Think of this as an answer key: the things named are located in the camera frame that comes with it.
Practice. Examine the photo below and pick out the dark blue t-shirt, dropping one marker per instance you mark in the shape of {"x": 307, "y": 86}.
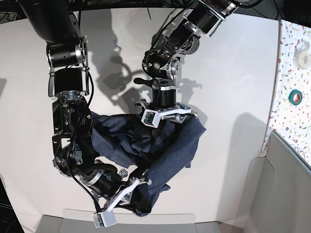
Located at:
{"x": 159, "y": 153}

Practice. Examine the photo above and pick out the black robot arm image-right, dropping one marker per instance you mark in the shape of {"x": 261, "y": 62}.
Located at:
{"x": 162, "y": 61}

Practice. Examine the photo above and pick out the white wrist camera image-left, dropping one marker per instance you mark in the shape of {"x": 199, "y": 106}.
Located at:
{"x": 104, "y": 219}

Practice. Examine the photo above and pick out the grey chair right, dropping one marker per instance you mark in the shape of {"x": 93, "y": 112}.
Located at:
{"x": 277, "y": 192}

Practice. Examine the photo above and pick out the terrazzo patterned side surface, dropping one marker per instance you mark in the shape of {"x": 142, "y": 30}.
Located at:
{"x": 292, "y": 123}

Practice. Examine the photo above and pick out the grey chair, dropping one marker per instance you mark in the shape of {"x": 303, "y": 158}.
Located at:
{"x": 277, "y": 192}
{"x": 76, "y": 221}

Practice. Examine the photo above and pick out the clear tape roll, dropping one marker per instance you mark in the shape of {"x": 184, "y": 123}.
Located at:
{"x": 302, "y": 55}

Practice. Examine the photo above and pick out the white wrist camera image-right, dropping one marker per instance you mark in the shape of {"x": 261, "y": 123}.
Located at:
{"x": 151, "y": 118}

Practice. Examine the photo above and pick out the green tape roll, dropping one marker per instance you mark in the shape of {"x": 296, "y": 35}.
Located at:
{"x": 295, "y": 97}

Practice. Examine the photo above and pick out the grey chair bottom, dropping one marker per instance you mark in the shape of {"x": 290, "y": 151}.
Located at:
{"x": 76, "y": 221}

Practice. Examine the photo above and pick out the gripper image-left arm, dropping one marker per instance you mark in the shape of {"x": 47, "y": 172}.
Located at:
{"x": 121, "y": 191}

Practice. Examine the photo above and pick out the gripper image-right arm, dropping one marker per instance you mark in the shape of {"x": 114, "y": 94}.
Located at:
{"x": 176, "y": 114}

